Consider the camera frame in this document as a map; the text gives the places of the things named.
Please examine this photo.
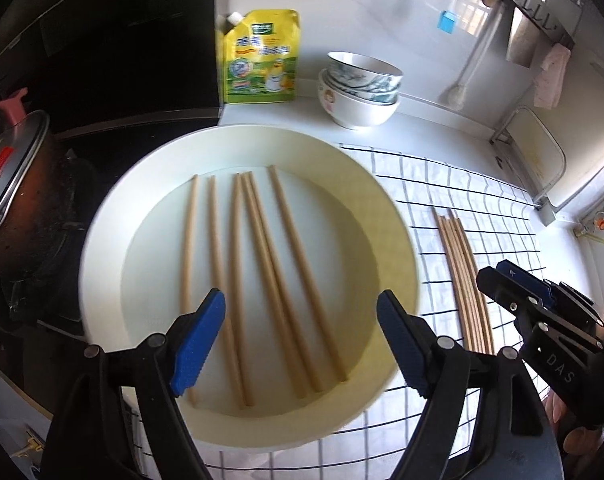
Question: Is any steel cleaver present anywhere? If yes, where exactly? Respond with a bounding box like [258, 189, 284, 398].
[505, 5, 540, 68]

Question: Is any black range hood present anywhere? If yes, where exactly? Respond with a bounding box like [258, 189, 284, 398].
[0, 0, 223, 136]

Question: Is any white black-checked cloth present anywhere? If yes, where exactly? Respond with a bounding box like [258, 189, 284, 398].
[127, 142, 547, 468]

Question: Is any orange gas valve with hose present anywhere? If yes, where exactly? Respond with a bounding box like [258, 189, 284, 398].
[574, 172, 604, 248]

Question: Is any metal wire rack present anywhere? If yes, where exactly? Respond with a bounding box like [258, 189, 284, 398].
[490, 105, 567, 226]

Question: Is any pale hanging dishcloth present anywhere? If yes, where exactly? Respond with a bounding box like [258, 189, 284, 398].
[534, 42, 571, 108]

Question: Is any yellow seasoning pouch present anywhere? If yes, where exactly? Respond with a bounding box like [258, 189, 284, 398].
[217, 9, 301, 106]

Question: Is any dark wall hook rail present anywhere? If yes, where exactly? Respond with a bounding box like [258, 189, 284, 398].
[447, 0, 585, 48]

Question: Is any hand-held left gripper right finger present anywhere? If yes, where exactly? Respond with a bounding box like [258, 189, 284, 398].
[376, 290, 557, 480]

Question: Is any black gas stove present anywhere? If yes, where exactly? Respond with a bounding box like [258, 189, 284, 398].
[0, 132, 113, 341]

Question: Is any brown cooking pot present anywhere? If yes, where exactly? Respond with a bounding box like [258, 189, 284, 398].
[0, 110, 83, 281]

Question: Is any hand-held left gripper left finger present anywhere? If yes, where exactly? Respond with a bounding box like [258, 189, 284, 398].
[44, 287, 227, 480]

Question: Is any person's right hand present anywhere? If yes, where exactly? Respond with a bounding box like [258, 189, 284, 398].
[544, 390, 604, 480]

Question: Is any large cream round plate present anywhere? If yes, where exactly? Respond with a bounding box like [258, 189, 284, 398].
[81, 125, 421, 453]

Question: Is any plain white bowl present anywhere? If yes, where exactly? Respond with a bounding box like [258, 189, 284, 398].
[318, 72, 401, 130]

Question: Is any light bamboo chopstick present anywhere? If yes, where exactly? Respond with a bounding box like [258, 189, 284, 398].
[207, 175, 247, 407]
[228, 172, 255, 408]
[241, 171, 325, 401]
[267, 165, 350, 383]
[179, 174, 201, 408]

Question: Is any blue-patterned white bowl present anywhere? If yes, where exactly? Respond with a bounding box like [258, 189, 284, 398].
[327, 51, 403, 92]
[321, 67, 401, 106]

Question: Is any blue silicone basting brush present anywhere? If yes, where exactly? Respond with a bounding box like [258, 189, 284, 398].
[438, 0, 470, 35]

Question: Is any row of wooden chopsticks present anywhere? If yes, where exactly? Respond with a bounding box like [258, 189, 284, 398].
[432, 206, 495, 356]

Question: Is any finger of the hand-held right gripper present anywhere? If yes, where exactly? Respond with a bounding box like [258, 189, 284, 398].
[526, 279, 604, 347]
[476, 260, 604, 430]

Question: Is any glass pot lid pink handle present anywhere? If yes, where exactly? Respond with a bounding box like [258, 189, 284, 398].
[0, 87, 50, 246]

